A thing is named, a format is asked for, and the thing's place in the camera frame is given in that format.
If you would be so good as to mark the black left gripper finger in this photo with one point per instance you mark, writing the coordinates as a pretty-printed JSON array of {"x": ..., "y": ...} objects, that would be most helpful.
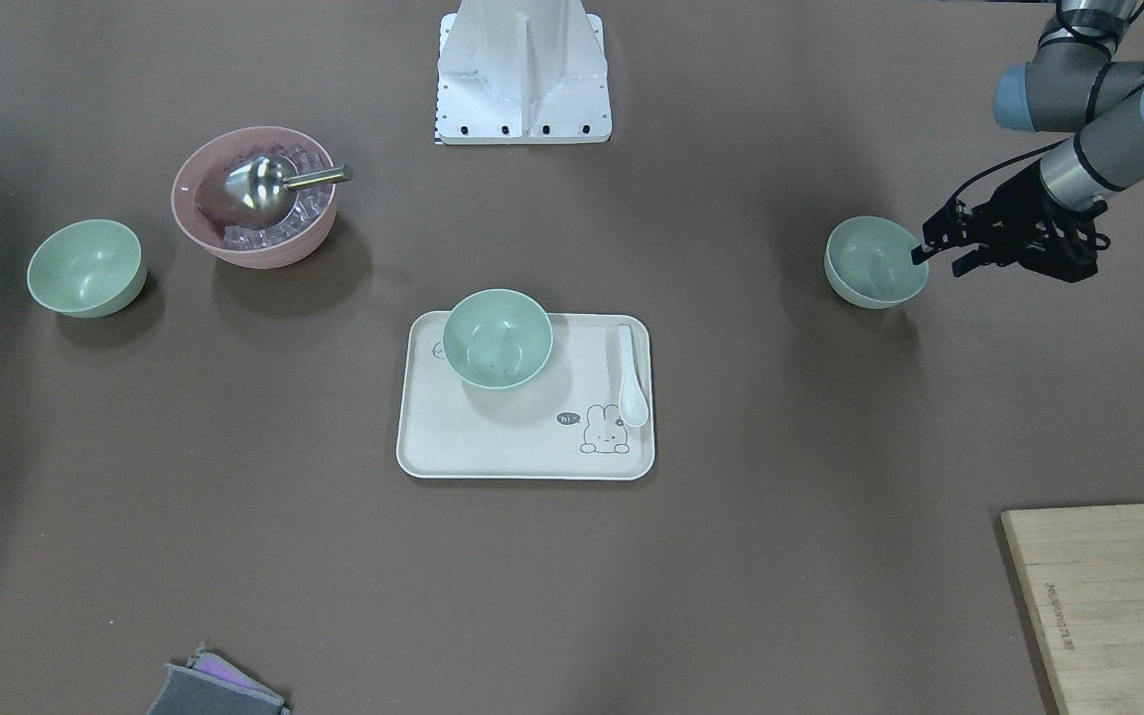
[
  {"x": 981, "y": 255},
  {"x": 945, "y": 229}
]

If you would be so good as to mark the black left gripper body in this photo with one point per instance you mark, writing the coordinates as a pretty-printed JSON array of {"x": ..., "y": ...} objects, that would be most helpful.
[{"x": 1021, "y": 202}]

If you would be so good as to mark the green bowl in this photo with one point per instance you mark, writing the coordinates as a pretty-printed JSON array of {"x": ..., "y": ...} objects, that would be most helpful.
[
  {"x": 88, "y": 269},
  {"x": 497, "y": 339},
  {"x": 868, "y": 263}
]

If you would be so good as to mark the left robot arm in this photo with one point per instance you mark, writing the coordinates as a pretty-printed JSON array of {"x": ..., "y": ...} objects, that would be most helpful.
[{"x": 1074, "y": 85}]

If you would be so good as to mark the white plastic spoon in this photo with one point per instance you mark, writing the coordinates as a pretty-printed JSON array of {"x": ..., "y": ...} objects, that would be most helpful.
[{"x": 632, "y": 401}]

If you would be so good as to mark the bamboo cutting board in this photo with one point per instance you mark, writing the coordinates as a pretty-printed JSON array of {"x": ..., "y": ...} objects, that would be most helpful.
[{"x": 1081, "y": 575}]

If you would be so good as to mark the cream bunny tray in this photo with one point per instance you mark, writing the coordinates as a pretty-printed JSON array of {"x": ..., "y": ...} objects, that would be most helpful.
[{"x": 563, "y": 425}]

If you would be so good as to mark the green bowl on tray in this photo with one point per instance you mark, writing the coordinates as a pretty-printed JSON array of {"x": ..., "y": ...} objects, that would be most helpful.
[{"x": 497, "y": 339}]

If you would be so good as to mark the metal ice scoop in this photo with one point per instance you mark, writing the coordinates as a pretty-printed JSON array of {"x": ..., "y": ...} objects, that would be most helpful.
[{"x": 263, "y": 190}]

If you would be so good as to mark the grey cloth pouch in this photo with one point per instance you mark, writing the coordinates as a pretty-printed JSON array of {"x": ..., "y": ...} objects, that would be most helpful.
[{"x": 207, "y": 683}]

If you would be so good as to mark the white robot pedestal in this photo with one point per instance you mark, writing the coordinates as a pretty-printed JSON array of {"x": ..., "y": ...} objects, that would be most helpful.
[{"x": 522, "y": 73}]

